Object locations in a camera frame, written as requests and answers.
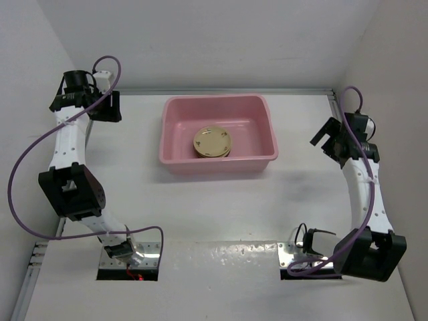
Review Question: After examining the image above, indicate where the cream floral plate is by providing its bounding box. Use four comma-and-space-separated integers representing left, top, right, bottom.
193, 126, 232, 158

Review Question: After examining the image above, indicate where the black plate front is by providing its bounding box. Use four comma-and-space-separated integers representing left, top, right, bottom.
195, 149, 231, 158

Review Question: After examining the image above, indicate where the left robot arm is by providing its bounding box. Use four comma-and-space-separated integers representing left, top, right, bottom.
38, 70, 144, 268

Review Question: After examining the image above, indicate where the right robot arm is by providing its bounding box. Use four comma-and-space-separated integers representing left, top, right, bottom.
287, 112, 407, 282

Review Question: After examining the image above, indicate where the pink plastic bin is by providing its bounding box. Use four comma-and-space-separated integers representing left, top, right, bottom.
158, 94, 278, 175

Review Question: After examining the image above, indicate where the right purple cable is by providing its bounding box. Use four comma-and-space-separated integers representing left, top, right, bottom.
286, 86, 375, 278

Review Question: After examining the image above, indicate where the purple cable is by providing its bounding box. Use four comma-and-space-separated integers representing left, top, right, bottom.
286, 86, 375, 278
7, 55, 165, 268

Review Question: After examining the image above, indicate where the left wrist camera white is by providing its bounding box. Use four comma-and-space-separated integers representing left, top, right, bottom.
93, 70, 115, 94

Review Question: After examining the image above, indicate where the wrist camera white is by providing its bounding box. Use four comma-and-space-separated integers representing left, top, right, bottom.
93, 70, 115, 94
365, 117, 377, 141

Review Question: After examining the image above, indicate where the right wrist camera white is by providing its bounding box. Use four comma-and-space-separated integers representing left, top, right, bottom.
365, 117, 377, 141

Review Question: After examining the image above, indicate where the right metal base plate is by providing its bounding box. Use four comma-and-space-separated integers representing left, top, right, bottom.
277, 241, 334, 270

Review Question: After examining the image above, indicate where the metal base plate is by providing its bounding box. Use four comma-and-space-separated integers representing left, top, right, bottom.
277, 241, 334, 270
98, 242, 161, 270

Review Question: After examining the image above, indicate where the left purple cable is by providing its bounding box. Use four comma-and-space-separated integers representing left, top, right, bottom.
7, 55, 165, 268

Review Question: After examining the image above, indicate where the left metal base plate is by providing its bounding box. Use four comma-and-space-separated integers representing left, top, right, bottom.
98, 242, 161, 270

